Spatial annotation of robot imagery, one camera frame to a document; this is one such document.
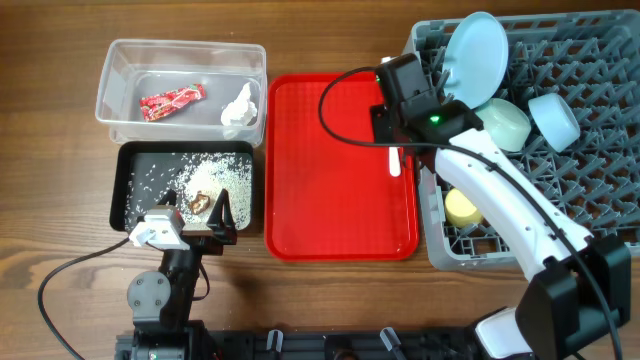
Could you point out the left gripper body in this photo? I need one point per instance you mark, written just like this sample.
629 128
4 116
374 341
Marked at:
209 244

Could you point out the white plastic fork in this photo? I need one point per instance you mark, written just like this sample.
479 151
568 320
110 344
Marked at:
394 163

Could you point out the white napkin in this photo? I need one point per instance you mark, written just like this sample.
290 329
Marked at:
240 111

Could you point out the clear plastic bin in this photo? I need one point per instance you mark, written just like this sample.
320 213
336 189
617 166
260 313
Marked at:
170 90

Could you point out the yellow cup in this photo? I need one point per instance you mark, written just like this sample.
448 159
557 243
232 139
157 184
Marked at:
459 210

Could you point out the red ketchup sachet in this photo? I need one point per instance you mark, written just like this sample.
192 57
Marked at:
162 105

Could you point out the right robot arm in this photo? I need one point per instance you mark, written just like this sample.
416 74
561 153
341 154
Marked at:
579 288

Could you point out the black waste tray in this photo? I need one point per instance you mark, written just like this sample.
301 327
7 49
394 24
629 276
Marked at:
130 149

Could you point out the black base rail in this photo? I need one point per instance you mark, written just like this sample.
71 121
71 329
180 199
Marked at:
438 344

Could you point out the small light blue bowl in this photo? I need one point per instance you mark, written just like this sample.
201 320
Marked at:
555 120

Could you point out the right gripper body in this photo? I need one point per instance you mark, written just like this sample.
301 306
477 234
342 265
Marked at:
379 123

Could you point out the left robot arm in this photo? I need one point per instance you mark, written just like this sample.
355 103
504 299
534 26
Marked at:
161 300

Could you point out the mint green bowl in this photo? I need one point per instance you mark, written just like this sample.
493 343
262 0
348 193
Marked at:
508 126

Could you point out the light blue plate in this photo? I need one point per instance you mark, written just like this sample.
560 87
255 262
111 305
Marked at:
475 59

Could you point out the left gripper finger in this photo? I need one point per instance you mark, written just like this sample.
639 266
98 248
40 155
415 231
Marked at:
221 219
169 198

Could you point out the white rice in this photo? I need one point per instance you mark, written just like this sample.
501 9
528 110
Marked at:
153 174

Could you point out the brown food scrap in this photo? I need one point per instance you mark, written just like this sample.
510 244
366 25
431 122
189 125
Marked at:
200 203

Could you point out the red serving tray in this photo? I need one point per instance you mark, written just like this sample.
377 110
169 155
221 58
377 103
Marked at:
326 200

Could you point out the grey dishwasher rack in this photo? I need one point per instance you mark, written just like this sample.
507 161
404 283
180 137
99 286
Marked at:
591 59

